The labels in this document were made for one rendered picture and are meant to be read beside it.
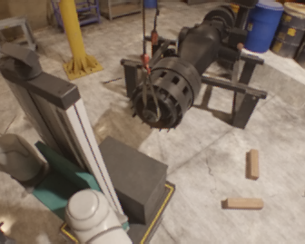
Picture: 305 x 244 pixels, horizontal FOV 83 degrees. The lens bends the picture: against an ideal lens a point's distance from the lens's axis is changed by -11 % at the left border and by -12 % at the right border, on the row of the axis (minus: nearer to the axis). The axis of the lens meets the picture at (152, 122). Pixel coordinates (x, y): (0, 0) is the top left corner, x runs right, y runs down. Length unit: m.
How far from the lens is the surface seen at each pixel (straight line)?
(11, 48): 0.62
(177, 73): 1.80
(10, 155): 0.96
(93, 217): 0.66
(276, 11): 3.98
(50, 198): 1.05
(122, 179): 1.38
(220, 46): 2.83
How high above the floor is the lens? 2.07
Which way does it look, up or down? 47 degrees down
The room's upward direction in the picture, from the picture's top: straight up
